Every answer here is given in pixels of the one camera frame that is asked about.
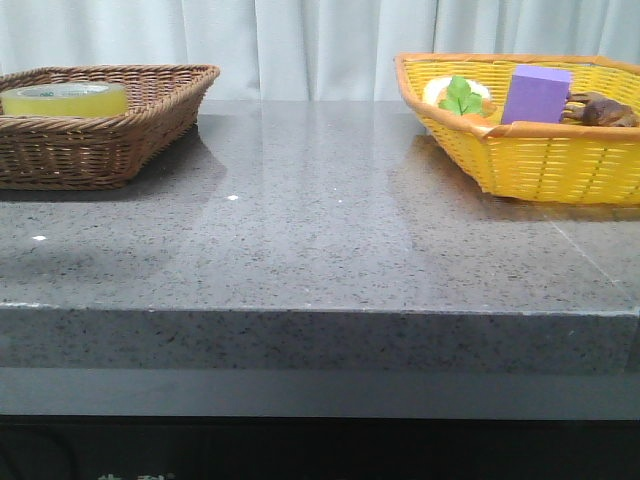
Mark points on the toy carrot with green leaves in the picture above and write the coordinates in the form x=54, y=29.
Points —
x=464, y=97

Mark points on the yellow tape roll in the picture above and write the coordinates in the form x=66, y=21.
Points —
x=70, y=99

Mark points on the yellow woven basket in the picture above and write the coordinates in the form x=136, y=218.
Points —
x=566, y=162

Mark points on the brown wicker basket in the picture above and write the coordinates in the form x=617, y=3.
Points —
x=66, y=153

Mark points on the white curtain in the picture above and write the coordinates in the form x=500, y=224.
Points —
x=306, y=50

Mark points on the black cabinet front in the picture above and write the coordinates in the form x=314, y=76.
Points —
x=92, y=447

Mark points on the brown toy animal figure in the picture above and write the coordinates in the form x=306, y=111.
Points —
x=597, y=110

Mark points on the white round toy bun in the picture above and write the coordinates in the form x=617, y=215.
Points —
x=435, y=90

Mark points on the purple block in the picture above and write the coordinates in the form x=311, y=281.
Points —
x=536, y=94

